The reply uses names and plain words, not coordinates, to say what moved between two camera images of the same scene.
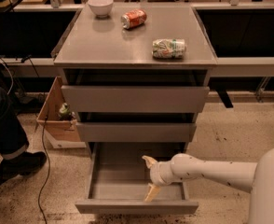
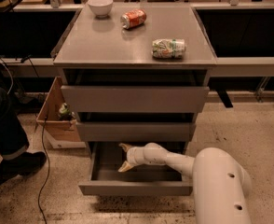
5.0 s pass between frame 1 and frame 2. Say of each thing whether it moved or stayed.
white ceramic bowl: stayed
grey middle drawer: stayed
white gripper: moved
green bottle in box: stayed
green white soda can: stayed
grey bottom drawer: moved
